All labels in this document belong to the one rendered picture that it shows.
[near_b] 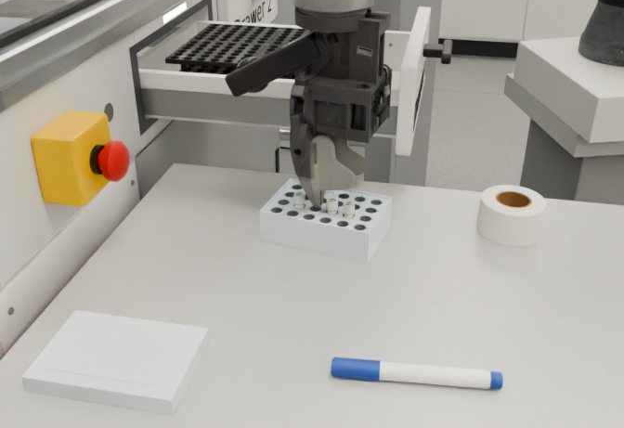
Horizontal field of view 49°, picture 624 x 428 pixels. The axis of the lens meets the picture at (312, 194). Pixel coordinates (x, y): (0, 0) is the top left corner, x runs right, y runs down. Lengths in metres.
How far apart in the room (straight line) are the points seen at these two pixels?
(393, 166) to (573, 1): 2.12
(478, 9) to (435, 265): 3.25
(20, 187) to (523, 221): 0.50
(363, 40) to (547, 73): 0.58
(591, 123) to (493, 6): 2.89
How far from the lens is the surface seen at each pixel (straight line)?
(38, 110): 0.69
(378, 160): 2.06
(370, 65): 0.64
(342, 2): 0.61
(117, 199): 0.85
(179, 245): 0.76
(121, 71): 0.83
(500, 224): 0.76
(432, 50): 0.90
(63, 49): 0.73
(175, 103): 0.87
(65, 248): 0.76
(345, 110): 0.65
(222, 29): 1.04
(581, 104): 1.07
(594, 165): 1.17
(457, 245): 0.76
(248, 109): 0.84
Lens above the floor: 1.16
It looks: 29 degrees down
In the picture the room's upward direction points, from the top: straight up
